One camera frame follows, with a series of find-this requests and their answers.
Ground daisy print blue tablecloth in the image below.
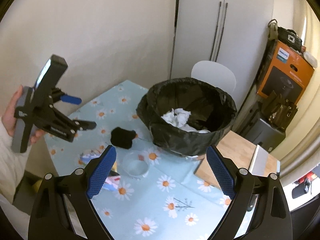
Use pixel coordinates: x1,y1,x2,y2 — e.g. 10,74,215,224
46,81,230,239

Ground clear plastic container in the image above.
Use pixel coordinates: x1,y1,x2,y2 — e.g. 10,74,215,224
122,151,150,180

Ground colourful snack bag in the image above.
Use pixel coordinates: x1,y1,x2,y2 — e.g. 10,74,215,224
79,149,122,192

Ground orange Philips appliance box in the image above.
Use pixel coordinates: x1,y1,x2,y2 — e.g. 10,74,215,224
256,40,314,104

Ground steel cleaver black handle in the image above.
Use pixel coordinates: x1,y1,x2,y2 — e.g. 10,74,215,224
246,144,273,213

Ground black fuzzy cloth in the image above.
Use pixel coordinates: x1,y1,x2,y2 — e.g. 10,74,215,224
110,127,137,150

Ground white packet on box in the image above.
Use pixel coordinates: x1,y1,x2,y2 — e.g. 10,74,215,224
303,51,318,68

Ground person's left hand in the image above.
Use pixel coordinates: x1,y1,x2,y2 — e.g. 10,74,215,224
1,84,47,146

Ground black-lined trash bin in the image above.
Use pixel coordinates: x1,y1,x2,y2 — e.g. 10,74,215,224
135,77,238,157

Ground white plastic chair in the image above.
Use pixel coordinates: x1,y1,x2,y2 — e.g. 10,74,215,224
191,61,236,95

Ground grey suitcase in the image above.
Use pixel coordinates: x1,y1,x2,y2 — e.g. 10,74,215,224
239,112,286,153

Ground wooden cutting board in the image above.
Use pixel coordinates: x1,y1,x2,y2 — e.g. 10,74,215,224
194,131,280,189

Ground white tissues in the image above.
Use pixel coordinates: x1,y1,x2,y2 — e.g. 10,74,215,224
161,108,210,134

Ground beige curtain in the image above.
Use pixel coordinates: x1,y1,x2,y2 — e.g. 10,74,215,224
272,0,319,186

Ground brown leather handbag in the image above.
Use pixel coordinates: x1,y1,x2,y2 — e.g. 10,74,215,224
261,90,298,132

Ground black patterned pouch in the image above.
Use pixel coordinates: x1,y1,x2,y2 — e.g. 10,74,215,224
278,27,302,52

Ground white double door cabinet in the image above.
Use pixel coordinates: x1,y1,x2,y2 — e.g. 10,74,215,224
170,0,278,111

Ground olive hanging bag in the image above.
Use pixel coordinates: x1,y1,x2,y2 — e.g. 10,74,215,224
267,19,278,41

